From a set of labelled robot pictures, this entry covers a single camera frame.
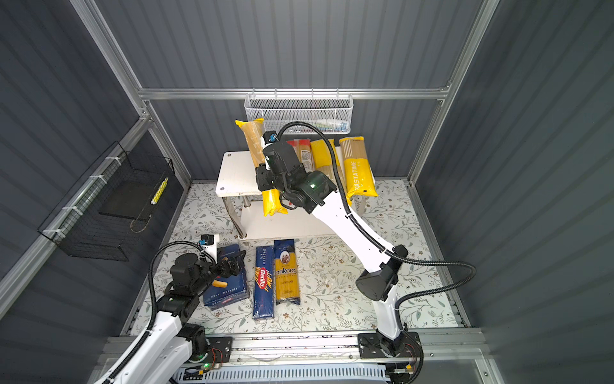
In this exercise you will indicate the yellow barcode spaghetti bag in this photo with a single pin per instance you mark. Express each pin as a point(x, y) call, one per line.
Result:
point(324, 163)

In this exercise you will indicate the blue yellow spaghetti bag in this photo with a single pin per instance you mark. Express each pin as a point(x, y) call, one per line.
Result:
point(286, 273)

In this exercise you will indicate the yellow clear spaghetti bag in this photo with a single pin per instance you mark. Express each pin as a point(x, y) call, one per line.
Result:
point(253, 132)

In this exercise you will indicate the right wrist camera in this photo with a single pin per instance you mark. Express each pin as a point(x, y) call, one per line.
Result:
point(268, 138)

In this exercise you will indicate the red yellow spaghetti bag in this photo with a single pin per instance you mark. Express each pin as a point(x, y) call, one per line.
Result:
point(304, 153)

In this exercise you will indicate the yellow Pastatime spaghetti bag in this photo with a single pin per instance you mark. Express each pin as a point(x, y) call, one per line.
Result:
point(358, 174)

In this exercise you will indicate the items in white basket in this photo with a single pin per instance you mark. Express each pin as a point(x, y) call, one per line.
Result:
point(325, 125)

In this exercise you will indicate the blue Barilla spaghetti box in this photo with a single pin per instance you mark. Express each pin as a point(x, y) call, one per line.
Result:
point(264, 294)

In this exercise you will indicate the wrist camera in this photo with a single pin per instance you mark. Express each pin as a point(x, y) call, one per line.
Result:
point(268, 138)
point(208, 244)

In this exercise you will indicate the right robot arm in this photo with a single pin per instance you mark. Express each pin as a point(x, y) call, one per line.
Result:
point(379, 279)

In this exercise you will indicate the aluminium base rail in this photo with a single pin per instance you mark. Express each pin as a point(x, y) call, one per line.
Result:
point(344, 347)

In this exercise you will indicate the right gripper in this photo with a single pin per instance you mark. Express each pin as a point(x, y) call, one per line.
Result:
point(262, 171)

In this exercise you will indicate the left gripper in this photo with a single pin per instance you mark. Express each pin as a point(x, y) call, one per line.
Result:
point(234, 267)

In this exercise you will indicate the yellow brush in basket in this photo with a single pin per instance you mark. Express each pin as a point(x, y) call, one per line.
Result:
point(159, 191)

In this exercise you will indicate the white two-tier shelf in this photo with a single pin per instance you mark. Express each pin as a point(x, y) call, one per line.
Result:
point(235, 175)

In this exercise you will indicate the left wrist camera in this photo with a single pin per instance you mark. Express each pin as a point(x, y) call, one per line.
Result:
point(208, 244)

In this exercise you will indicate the black wire basket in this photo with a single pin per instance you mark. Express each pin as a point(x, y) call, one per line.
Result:
point(108, 217)

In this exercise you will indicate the white wire mesh basket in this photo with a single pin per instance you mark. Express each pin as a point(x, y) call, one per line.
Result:
point(277, 112)

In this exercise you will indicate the blue Barilla pasta box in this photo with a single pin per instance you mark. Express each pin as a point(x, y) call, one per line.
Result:
point(236, 285)

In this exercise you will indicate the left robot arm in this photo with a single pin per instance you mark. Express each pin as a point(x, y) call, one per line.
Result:
point(169, 339)

